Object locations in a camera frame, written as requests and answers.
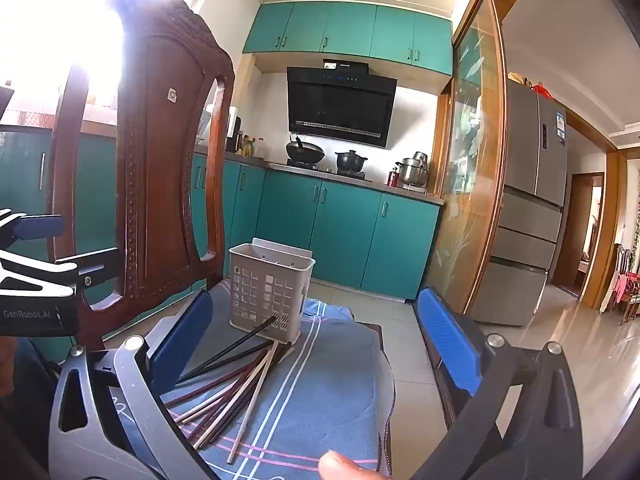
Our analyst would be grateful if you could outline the blue striped towel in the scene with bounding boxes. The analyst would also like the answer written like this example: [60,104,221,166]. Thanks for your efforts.
[107,280,396,480]

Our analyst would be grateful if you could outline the black range hood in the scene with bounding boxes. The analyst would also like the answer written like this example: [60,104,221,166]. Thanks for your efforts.
[286,60,398,149]

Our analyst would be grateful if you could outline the black wok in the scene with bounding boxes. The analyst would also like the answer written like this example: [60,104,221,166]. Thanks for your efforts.
[285,136,326,166]

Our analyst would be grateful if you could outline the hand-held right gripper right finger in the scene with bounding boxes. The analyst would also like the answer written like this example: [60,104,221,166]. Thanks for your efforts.
[400,286,584,480]

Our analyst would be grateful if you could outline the wood-framed glass sliding door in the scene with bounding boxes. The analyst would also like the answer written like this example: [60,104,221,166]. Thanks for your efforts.
[425,0,508,313]

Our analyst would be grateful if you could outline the teal kitchen cabinets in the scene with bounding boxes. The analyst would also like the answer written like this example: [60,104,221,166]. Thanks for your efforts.
[242,1,453,80]
[190,152,443,301]

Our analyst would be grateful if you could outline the teal upper kitchen cabinets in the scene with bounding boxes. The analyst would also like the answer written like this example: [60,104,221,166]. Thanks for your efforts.
[242,1,453,80]

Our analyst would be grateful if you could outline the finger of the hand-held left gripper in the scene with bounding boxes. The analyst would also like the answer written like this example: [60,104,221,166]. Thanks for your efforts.
[0,209,65,250]
[0,246,124,297]

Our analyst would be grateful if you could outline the beige plastic utensil basket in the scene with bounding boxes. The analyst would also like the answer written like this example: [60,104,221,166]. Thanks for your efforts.
[228,238,317,343]

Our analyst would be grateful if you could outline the black cooking pot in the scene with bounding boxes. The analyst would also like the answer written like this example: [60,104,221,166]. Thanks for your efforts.
[335,150,368,175]

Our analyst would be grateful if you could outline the pile of mixed chopsticks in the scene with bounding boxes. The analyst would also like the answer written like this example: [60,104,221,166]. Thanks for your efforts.
[162,314,296,463]

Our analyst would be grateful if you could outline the person's right hand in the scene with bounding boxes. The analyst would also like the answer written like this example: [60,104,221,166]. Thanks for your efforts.
[319,450,382,480]

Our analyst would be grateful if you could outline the carved wooden chair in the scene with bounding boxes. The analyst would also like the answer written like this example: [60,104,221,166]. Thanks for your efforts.
[46,0,237,356]

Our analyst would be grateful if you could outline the steel stock pot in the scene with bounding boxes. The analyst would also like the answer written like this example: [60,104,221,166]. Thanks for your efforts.
[395,151,430,186]

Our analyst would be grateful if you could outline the pink cloth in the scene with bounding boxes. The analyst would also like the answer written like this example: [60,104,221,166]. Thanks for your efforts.
[611,271,640,311]

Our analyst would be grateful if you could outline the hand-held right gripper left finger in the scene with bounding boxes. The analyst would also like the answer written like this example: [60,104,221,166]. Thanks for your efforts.
[47,289,222,480]

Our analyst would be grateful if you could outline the teal lower kitchen cabinets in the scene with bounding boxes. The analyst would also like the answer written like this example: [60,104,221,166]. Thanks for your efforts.
[190,152,443,301]

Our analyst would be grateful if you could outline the silver refrigerator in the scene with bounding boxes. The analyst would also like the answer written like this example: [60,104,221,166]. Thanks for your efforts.
[470,80,568,328]

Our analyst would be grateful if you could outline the gas stove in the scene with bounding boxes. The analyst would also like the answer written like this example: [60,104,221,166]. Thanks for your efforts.
[286,160,373,181]

